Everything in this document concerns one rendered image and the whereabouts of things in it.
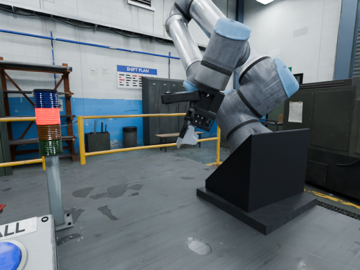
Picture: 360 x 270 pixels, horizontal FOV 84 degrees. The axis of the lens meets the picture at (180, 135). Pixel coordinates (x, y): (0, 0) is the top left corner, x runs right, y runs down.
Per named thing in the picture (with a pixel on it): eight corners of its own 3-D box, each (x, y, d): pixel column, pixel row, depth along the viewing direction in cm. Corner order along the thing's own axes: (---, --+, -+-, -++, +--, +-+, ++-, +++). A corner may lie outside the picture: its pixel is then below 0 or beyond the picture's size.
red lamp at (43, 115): (35, 125, 55) (34, 108, 54) (36, 123, 60) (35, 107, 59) (60, 124, 58) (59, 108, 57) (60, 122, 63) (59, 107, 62)
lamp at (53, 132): (37, 141, 55) (35, 125, 55) (38, 138, 60) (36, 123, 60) (62, 139, 58) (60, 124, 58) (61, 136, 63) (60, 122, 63)
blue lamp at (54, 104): (34, 108, 54) (31, 91, 53) (35, 107, 59) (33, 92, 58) (59, 108, 57) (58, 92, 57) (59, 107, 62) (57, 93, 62)
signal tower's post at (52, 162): (42, 235, 58) (26, 87, 52) (43, 222, 65) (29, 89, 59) (73, 226, 62) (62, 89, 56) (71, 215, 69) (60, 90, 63)
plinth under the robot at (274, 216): (265, 235, 58) (266, 226, 57) (196, 195, 84) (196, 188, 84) (316, 205, 76) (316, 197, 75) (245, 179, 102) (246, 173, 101)
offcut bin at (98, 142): (107, 150, 530) (105, 119, 518) (112, 154, 492) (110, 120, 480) (85, 152, 501) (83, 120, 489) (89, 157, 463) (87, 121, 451)
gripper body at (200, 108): (208, 134, 57) (226, 95, 53) (180, 123, 57) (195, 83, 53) (208, 126, 64) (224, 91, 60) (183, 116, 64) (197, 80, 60)
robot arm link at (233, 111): (236, 144, 91) (218, 115, 100) (269, 121, 83) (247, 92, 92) (218, 139, 80) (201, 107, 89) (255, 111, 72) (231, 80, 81)
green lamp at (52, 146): (38, 157, 56) (37, 141, 55) (39, 152, 61) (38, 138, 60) (63, 154, 59) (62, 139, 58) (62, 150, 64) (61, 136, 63)
